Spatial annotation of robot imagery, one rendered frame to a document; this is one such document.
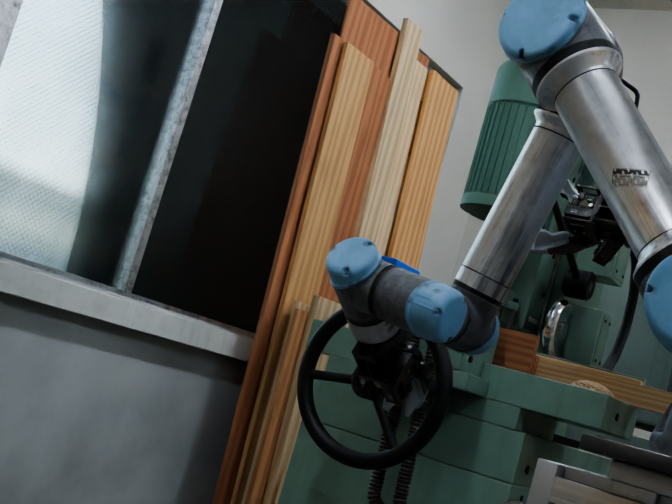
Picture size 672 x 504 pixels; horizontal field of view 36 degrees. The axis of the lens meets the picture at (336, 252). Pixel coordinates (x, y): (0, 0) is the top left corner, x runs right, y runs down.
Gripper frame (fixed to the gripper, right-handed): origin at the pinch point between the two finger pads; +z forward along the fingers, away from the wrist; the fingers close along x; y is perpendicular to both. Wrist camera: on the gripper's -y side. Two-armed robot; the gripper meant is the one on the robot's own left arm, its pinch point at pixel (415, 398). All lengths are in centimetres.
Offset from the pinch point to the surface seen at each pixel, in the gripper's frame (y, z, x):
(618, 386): -30.3, 27.6, 19.6
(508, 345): -27.7, 19.5, 0.5
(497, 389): -16.7, 17.7, 3.5
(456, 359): -14.3, 8.0, -1.3
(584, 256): -62, 30, 1
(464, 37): -247, 119, -131
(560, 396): -18.1, 16.8, 14.7
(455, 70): -234, 127, -131
